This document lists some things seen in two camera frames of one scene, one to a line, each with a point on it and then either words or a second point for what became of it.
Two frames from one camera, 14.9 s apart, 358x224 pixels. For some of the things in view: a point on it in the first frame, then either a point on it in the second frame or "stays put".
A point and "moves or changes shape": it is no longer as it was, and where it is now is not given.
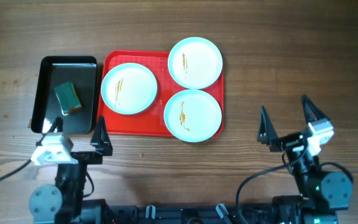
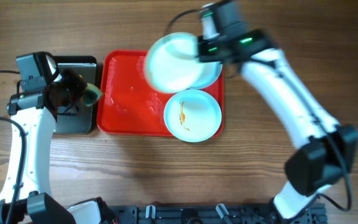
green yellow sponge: (68, 98) moves or changes shape
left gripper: (102, 138) → (69, 76)
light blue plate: (128, 88) → (171, 62)
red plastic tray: (150, 122) stays put
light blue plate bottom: (192, 116) stays put
